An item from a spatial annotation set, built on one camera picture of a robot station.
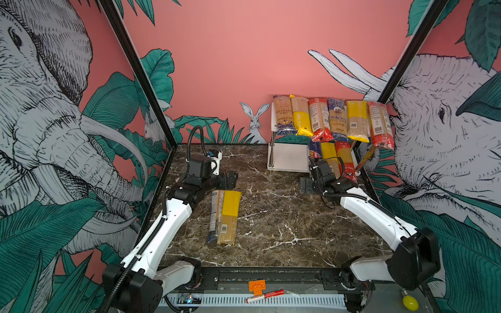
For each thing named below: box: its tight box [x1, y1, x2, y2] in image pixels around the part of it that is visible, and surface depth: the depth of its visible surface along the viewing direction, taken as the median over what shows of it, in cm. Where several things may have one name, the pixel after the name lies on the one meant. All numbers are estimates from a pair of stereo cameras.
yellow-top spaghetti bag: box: [347, 100, 370, 143], surface depth 82 cm
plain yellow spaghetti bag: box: [320, 142, 342, 180], surface depth 109 cm
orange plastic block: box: [248, 279, 267, 297], surface depth 73 cm
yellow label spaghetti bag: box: [216, 189, 243, 245], surface depth 90 cm
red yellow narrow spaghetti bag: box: [335, 140, 358, 183], surface depth 107 cm
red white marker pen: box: [245, 288, 286, 304], surface depth 71 cm
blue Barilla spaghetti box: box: [309, 140, 323, 160], surface depth 109 cm
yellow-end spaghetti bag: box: [289, 94, 314, 137], surface depth 82 cm
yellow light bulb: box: [401, 288, 419, 312], surface depth 69 cm
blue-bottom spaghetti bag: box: [273, 95, 297, 135], surface depth 82 cm
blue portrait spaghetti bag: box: [327, 97, 348, 142], surface depth 81 cm
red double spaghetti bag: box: [367, 101, 395, 150], surface depth 78 cm
